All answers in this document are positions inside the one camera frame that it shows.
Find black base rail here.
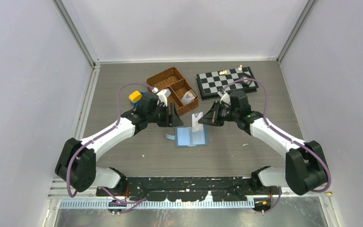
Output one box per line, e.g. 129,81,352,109
96,176,280,202

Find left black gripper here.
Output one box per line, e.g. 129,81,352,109
147,103,183,128

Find black square box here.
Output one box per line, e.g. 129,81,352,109
238,75,255,87

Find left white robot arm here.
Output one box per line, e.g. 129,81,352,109
54,93,183,196

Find blue yellow toy car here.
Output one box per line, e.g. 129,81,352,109
129,91,144,107

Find blue card holder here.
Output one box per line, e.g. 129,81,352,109
165,127,209,147

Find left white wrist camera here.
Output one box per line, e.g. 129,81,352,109
151,87,171,107

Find white portrait credit card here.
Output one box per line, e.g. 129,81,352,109
191,112,204,132

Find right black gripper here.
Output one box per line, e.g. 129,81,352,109
199,101,239,127

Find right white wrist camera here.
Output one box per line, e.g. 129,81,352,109
217,90,231,105

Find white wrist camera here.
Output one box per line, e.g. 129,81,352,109
151,87,171,107
217,90,231,105

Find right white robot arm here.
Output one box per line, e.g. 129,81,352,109
198,91,330,195

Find brown wicker basket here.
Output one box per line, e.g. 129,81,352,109
146,67,199,116

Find black white chessboard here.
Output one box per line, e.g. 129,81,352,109
196,66,259,100

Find cards in basket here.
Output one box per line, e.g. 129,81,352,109
181,89,197,105

